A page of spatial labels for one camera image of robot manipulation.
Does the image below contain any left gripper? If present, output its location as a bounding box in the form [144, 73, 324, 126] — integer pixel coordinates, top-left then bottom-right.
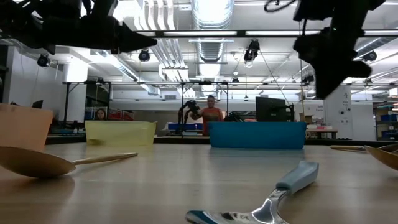
[43, 15, 158, 55]

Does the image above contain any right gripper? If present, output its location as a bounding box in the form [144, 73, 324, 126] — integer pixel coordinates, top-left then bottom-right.
[293, 27, 373, 100]

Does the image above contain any background table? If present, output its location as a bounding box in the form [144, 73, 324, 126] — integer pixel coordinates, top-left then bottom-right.
[306, 128, 339, 140]

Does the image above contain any black computer monitor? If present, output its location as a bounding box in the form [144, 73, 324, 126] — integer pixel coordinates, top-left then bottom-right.
[255, 96, 295, 123]

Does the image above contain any red bin shelf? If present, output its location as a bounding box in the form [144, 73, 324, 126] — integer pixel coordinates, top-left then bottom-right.
[107, 108, 135, 121]

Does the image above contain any storage shelf with bins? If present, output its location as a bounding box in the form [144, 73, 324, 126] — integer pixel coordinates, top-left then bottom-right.
[372, 102, 398, 141]

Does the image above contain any yellow plastic bin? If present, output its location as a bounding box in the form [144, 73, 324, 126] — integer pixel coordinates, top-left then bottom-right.
[85, 120, 157, 147]

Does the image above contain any blue plastic bin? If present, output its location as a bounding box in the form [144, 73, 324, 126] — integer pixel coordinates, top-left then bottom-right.
[208, 121, 308, 150]

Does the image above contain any blue background bin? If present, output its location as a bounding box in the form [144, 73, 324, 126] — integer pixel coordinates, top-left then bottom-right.
[167, 123, 203, 131]

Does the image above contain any orange plastic bin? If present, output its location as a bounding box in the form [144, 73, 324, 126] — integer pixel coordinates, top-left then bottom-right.
[0, 103, 54, 152]

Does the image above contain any hanging cable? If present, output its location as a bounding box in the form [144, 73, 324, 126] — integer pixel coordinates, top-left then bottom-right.
[298, 58, 305, 123]

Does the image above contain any black table edge rail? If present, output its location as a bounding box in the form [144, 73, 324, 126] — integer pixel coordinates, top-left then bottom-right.
[45, 134, 398, 146]

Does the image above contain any silver ceiling duct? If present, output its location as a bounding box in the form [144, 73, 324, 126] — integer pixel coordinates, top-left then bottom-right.
[190, 0, 234, 80]

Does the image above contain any black overhead camera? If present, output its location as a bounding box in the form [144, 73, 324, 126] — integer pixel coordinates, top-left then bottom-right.
[243, 39, 261, 63]

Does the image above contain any blue-handled metal spoon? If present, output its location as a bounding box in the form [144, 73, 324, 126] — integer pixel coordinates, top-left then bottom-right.
[185, 160, 320, 224]

